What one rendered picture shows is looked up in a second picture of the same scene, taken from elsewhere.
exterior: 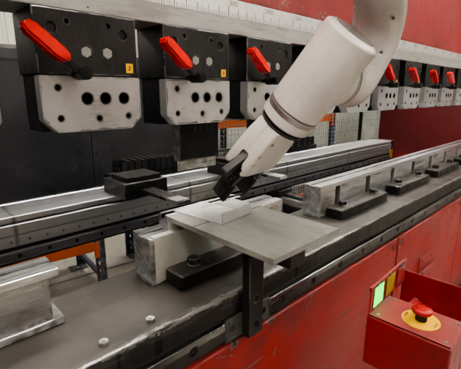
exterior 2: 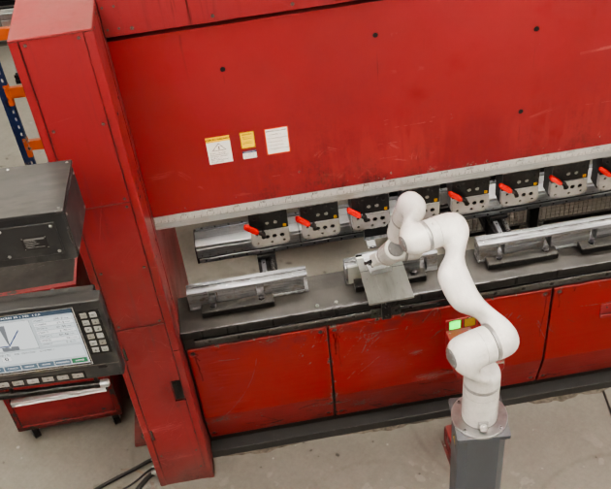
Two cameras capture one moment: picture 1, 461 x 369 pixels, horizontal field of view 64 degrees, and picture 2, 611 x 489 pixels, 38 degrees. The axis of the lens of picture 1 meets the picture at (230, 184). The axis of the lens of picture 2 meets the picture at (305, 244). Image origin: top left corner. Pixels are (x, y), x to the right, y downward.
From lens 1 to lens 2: 3.08 m
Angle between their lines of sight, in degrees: 44
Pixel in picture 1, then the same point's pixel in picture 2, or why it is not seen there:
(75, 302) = (315, 281)
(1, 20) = not seen: outside the picture
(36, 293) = (299, 280)
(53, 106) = (305, 232)
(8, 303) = (290, 282)
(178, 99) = (358, 222)
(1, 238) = (293, 238)
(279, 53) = (428, 191)
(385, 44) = not seen: hidden behind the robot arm
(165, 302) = (346, 295)
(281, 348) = (411, 328)
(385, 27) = not seen: hidden behind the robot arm
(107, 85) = (325, 223)
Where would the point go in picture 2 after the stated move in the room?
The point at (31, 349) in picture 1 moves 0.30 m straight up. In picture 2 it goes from (296, 299) to (289, 245)
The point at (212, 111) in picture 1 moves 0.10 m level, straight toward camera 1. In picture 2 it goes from (378, 223) to (366, 239)
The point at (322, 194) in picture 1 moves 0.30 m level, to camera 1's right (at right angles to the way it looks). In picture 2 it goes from (481, 249) to (549, 275)
